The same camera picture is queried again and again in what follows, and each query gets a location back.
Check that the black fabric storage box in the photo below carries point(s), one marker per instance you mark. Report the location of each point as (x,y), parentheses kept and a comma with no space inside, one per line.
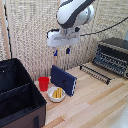
(18,96)

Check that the red plastic cup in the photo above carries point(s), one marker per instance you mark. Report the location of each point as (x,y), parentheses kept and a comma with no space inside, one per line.
(43,83)

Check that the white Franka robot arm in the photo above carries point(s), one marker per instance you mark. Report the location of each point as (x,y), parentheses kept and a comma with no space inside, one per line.
(74,12)

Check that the woven bamboo screen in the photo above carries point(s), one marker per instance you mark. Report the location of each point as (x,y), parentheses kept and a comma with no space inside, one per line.
(30,33)

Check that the white round bowl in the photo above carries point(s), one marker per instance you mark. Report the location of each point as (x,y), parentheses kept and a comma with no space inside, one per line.
(56,97)

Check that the blue hardcover book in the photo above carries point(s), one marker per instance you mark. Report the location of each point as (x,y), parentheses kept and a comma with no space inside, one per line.
(63,80)

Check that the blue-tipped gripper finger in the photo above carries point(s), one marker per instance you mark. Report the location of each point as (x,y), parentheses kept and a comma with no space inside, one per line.
(55,52)
(68,50)

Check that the yellow food pieces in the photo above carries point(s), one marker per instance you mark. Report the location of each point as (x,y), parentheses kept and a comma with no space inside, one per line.
(58,93)

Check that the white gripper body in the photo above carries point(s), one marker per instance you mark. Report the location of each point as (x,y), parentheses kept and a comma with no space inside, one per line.
(62,38)

